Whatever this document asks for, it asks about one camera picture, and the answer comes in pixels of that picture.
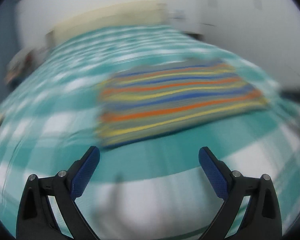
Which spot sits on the white wardrobe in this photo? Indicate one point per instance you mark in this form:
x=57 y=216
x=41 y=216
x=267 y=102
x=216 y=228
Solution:
x=252 y=12

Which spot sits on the cream headboard cushion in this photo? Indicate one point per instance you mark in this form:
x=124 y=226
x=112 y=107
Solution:
x=110 y=20

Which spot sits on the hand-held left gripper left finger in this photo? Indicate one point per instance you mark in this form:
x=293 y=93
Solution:
x=86 y=172

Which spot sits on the teal plaid blanket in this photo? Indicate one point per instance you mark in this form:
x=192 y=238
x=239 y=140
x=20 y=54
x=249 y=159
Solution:
x=52 y=120

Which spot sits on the striped knit sweater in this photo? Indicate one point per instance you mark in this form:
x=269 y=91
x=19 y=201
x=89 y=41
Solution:
x=180 y=105

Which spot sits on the blue curtain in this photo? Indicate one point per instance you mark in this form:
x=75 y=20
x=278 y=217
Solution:
x=2 y=45

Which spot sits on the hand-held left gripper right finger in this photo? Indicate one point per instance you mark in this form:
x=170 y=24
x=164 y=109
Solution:
x=213 y=176

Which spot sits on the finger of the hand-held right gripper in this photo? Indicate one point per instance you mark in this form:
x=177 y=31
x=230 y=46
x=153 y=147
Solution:
x=295 y=93

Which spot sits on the pile of clothes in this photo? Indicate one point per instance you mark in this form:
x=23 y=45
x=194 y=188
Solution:
x=22 y=65

